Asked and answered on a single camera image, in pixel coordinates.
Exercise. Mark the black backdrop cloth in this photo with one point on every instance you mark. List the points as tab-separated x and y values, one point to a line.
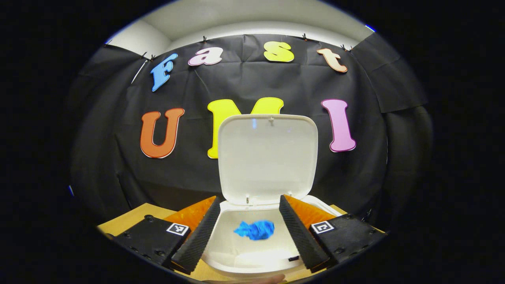
189	173

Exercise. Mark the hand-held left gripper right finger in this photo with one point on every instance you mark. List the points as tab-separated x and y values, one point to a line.
298	236

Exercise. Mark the blue paper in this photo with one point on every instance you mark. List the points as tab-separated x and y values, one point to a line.
255	230

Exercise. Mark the wooden desktop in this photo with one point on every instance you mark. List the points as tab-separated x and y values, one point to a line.
130	221

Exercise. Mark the white desktop garbage bin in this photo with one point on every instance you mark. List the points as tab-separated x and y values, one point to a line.
268	157

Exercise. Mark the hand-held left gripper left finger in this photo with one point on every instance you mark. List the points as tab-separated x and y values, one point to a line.
199	236

